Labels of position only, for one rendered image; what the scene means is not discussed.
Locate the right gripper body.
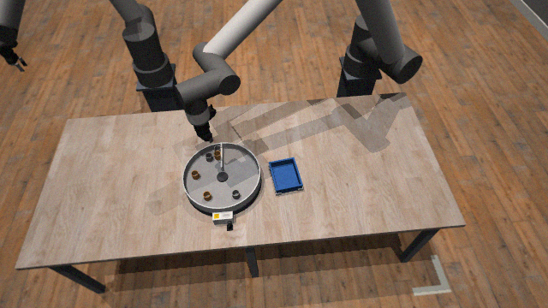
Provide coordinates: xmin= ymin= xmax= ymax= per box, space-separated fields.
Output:
xmin=0 ymin=41 xmax=19 ymax=65

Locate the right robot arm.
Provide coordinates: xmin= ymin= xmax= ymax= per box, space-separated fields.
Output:
xmin=0 ymin=0 xmax=173 ymax=88

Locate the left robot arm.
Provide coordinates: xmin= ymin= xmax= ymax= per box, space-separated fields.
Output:
xmin=174 ymin=0 xmax=423 ymax=116

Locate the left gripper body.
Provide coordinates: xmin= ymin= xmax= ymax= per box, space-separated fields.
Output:
xmin=185 ymin=104 xmax=217 ymax=142

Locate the blue shallow tray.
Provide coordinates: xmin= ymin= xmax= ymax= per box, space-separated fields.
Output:
xmin=269 ymin=157 xmax=303 ymax=193

